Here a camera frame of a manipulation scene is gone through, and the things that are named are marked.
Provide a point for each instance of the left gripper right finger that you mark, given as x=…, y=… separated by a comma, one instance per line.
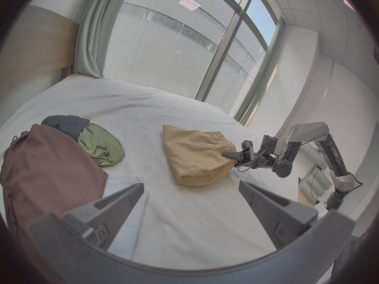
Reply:
x=275, y=217

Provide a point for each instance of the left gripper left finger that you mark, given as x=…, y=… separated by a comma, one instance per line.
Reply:
x=103, y=217

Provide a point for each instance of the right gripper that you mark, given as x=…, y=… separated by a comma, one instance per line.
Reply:
x=247, y=158

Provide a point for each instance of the tan shorts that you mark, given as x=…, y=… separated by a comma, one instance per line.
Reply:
x=195, y=152

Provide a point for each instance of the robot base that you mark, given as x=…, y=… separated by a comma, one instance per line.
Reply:
x=321, y=210

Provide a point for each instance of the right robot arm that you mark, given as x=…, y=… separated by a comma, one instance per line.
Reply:
x=308, y=129

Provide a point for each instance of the bed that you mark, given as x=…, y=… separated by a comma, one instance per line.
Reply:
x=177, y=105

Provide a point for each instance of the white garment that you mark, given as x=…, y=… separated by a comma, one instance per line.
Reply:
x=130, y=217

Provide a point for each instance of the green garment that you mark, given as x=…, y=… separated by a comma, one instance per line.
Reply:
x=103, y=146

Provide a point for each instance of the brown garment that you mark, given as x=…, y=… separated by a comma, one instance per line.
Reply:
x=44, y=170

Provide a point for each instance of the grey-green curtain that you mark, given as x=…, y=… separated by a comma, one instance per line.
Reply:
x=262, y=75
x=91, y=40

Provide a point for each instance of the black garment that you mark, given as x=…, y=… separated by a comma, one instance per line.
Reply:
x=65, y=124

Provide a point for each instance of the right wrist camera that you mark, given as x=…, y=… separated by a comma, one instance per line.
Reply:
x=247, y=145

